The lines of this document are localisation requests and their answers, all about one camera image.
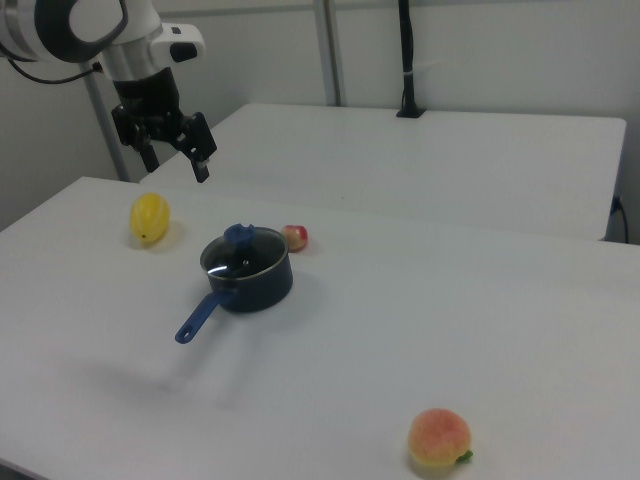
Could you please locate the orange pink peach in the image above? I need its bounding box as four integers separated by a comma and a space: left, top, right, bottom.
407, 408, 474, 470

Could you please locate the red apple piece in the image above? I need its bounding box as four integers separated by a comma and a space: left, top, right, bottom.
279, 224, 310, 254

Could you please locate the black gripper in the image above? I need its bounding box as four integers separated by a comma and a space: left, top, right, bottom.
110, 66, 219, 185

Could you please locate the dark blue saucepan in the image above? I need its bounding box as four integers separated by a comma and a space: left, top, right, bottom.
174, 227, 295, 345

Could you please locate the grey metal partition post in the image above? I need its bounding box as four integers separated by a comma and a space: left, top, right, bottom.
313, 0, 347, 107

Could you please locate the white side table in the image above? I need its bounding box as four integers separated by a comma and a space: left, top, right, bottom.
139, 103, 628, 242

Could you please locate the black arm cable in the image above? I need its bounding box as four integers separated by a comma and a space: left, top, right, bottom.
0, 42, 104, 84

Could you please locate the black power cable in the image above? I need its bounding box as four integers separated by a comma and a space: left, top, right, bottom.
611, 196, 629, 244

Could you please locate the glass lid with blue knob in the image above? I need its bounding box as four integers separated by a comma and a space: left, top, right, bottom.
200, 223, 290, 279

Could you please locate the black pole with white band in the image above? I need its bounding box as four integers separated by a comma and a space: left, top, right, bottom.
396, 0, 427, 119

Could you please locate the yellow striped melon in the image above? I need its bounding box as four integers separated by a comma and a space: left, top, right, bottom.
129, 192, 172, 247

